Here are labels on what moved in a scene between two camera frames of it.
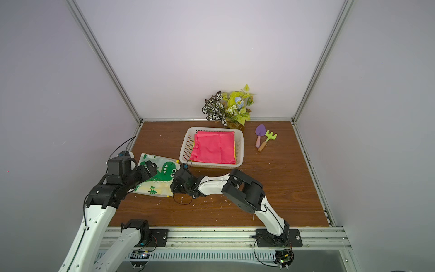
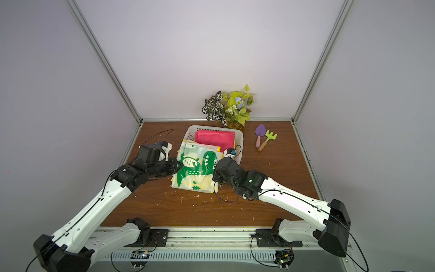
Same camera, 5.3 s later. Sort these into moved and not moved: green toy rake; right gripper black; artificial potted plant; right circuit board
Moved: right gripper black
Not moved: green toy rake; right circuit board; artificial potted plant
